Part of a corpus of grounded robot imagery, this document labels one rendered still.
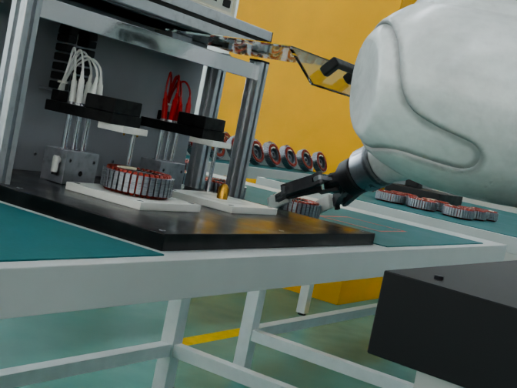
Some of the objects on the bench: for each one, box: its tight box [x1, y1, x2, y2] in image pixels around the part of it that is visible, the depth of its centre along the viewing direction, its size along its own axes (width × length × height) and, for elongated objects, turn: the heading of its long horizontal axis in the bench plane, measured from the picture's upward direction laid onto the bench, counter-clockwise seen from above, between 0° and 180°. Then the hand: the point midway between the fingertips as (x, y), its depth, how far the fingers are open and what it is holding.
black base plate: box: [0, 169, 375, 251], centre depth 144 cm, size 47×64×2 cm
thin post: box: [205, 147, 218, 192], centre depth 162 cm, size 2×2×10 cm
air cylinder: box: [40, 146, 99, 185], centre depth 140 cm, size 5×8×6 cm
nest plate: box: [172, 189, 278, 215], centre depth 153 cm, size 15×15×1 cm
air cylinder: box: [139, 157, 185, 189], centre depth 160 cm, size 5×8×6 cm
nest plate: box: [65, 182, 201, 212], centre depth 133 cm, size 15×15×1 cm
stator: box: [270, 194, 322, 219], centre depth 183 cm, size 11×11×4 cm
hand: (295, 205), depth 183 cm, fingers closed on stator, 11 cm apart
